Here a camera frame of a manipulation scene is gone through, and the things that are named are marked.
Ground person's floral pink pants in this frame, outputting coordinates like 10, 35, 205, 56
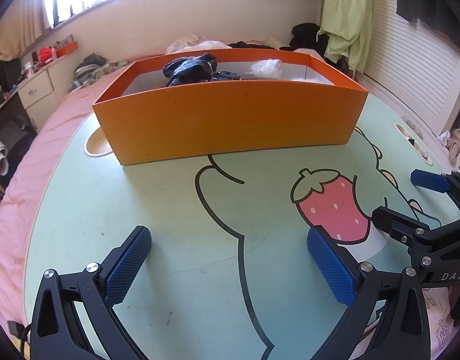
421, 287, 459, 357

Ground pale pink blanket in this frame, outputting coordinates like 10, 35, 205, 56
165, 34, 234, 55

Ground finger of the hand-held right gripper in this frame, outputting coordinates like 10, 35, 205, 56
372, 206, 436, 271
410, 169, 460, 216

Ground dark grey bag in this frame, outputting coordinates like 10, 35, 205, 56
0, 116, 37, 158

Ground white slatted wardrobe door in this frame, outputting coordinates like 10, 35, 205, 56
365, 7, 460, 139

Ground clear bubble wrap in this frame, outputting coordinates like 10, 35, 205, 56
248, 59, 283, 79

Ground green black toy car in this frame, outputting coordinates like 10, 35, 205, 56
209, 70, 241, 82

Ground small orange tray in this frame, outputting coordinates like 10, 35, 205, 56
55, 41, 79, 57

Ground light green curtain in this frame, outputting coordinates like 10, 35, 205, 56
322, 0, 375, 72

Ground white drawer cabinet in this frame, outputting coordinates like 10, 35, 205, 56
18, 69, 60, 111

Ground green cartoon desktop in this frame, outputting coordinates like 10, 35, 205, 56
23, 94, 455, 360

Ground black clothes pile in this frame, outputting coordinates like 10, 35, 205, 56
290, 23, 330, 51

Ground pink bed sheet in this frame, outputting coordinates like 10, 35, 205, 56
0, 90, 103, 346

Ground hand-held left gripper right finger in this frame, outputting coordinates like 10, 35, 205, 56
307, 225, 431, 360

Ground orange cardboard box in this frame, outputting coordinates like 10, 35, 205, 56
92, 48, 369, 166

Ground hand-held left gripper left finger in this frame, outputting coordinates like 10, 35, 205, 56
29, 225, 153, 360

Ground beige curtain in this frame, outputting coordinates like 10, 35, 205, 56
0, 0, 52, 61

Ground black hanging garment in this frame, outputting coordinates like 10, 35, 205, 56
396, 0, 460, 51

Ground black shiny cloth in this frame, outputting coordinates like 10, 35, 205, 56
163, 53, 218, 87

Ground black cable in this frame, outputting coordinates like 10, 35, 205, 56
7, 320, 32, 346

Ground black backpack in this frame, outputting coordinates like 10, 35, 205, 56
0, 58, 22, 83

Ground patterned clothes pile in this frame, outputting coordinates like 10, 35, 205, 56
70, 54, 129, 91

